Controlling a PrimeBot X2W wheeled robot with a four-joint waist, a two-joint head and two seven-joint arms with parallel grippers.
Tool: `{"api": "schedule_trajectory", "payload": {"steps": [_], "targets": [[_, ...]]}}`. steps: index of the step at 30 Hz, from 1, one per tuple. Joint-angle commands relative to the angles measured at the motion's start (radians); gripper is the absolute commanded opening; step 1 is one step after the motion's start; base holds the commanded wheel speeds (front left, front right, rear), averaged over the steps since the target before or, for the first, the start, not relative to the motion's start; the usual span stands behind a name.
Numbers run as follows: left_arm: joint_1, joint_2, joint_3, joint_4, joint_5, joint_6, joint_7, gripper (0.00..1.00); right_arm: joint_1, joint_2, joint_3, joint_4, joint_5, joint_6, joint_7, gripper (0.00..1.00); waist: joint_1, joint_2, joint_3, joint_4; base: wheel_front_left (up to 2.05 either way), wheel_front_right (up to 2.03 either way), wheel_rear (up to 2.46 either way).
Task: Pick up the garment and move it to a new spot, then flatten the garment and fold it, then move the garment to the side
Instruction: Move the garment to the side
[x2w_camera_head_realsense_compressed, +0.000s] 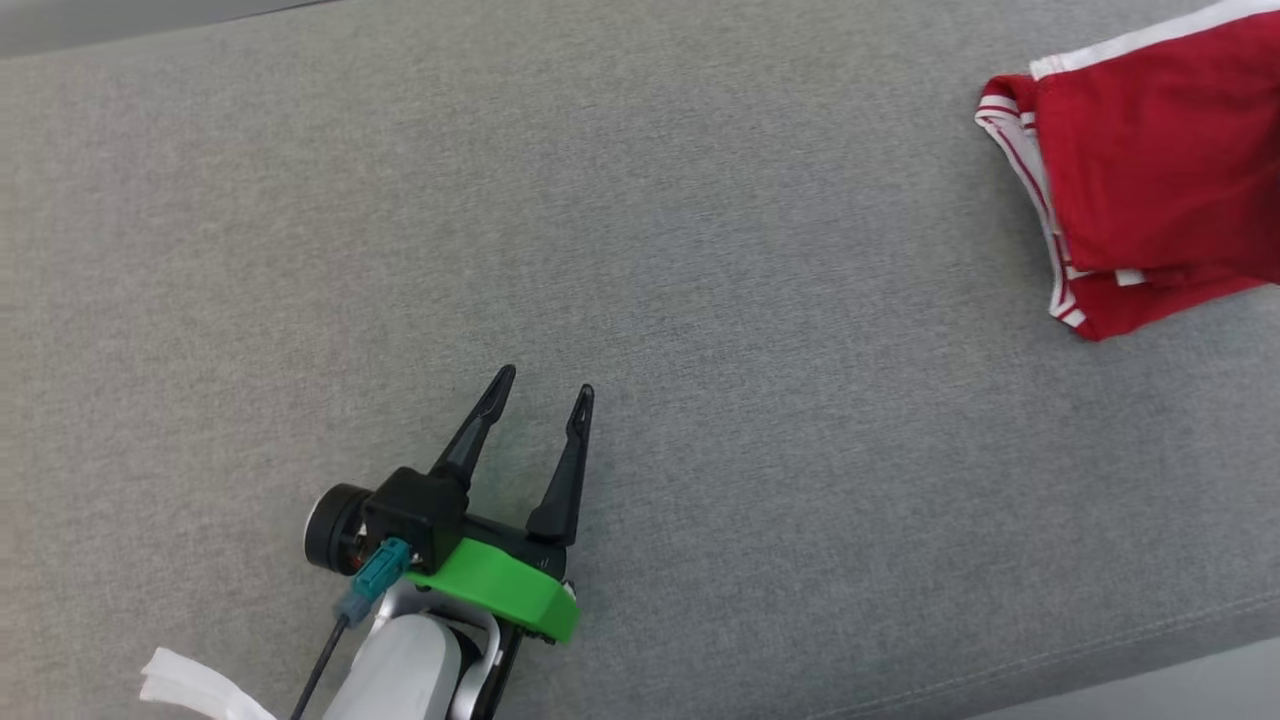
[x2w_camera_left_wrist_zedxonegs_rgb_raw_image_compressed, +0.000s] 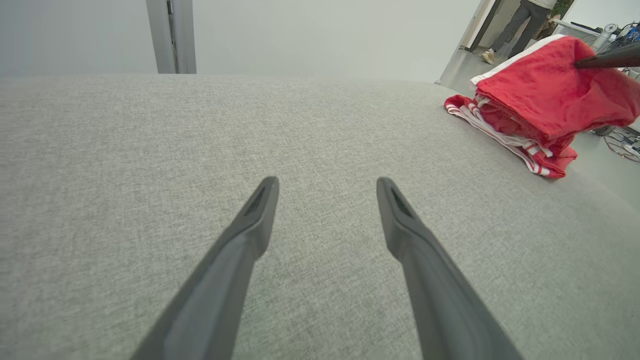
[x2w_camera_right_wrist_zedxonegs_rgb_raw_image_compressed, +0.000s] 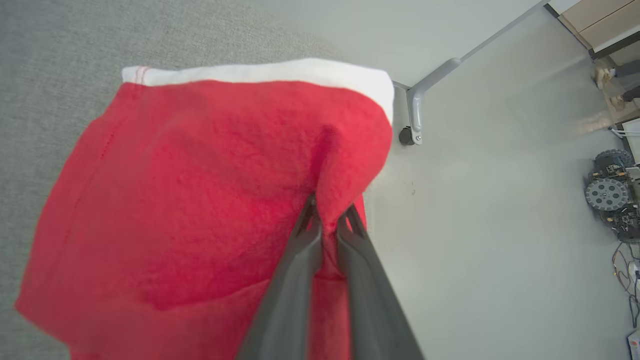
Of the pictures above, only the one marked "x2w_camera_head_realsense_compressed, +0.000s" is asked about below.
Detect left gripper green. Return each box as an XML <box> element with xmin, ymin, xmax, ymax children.
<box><xmin>404</xmin><ymin>363</ymin><xmax>596</xmax><ymax>647</ymax></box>

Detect red jersey shirt white sleeves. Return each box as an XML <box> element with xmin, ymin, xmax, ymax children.
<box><xmin>974</xmin><ymin>74</ymin><xmax>1280</xmax><ymax>343</ymax></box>

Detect left arm cable teal plug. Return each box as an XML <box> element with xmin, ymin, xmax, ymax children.
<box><xmin>288</xmin><ymin>536</ymin><xmax>415</xmax><ymax>720</ymax></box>

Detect white tape strip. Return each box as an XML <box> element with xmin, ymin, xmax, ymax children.
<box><xmin>139</xmin><ymin>646</ymin><xmax>279</xmax><ymax>720</ymax></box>

